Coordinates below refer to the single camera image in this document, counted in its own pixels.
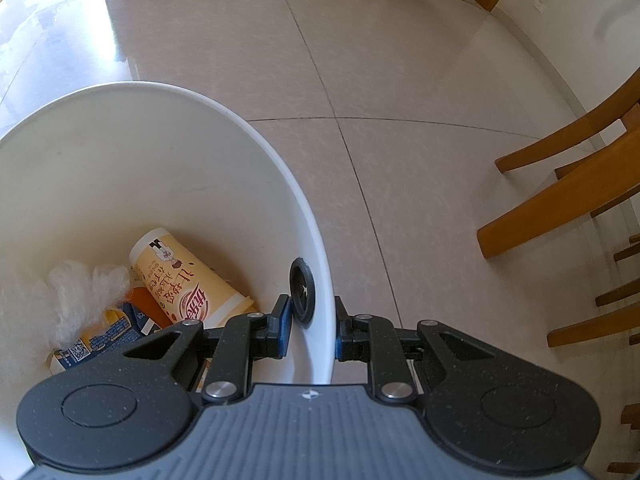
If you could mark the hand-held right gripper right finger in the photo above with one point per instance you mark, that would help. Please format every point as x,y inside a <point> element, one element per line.
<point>340,346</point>

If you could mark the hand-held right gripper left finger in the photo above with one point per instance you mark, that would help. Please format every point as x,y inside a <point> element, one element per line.
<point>284,327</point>

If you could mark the yellow drink cup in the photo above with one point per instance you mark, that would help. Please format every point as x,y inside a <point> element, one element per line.
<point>185,280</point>

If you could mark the small blue yellow carton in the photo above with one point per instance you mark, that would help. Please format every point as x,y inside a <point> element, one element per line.
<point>146,324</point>

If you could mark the blue white milk carton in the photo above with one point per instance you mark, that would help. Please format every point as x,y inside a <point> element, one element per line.
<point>107,334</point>

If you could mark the clear plastic bag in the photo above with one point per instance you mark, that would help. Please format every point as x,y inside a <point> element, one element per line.
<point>75,290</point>

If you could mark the white plastic trash bin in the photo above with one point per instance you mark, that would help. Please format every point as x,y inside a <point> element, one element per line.
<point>150,160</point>

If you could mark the wooden chair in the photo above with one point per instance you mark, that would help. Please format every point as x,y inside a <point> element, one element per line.
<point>575,132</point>
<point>560,205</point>

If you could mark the white wall socket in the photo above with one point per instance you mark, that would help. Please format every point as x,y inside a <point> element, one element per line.
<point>540,5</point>

